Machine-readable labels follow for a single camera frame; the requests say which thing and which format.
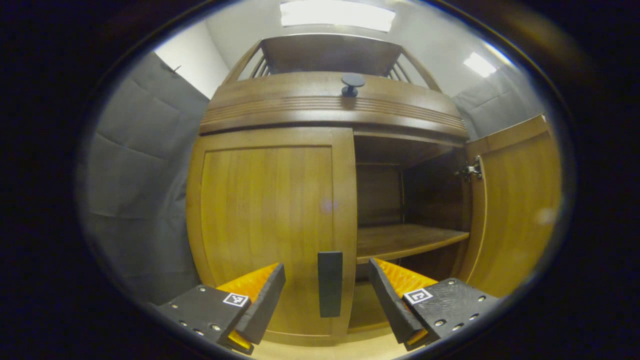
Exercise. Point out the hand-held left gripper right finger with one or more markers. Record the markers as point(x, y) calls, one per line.
point(392, 310)

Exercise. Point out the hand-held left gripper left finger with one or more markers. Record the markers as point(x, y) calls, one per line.
point(265, 310)

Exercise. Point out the wooden double-door shoe cabinet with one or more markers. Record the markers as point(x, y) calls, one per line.
point(400, 240)

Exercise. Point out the wooden shoe cabinet door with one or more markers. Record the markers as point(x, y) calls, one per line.
point(265, 200)
point(520, 210)

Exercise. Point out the wooden drawer with black knob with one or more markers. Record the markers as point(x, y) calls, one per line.
point(300, 100)

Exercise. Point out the small ceiling light panel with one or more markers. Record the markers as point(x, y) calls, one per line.
point(480, 64)

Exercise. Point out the large ceiling light panel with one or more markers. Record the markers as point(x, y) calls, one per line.
point(337, 15)

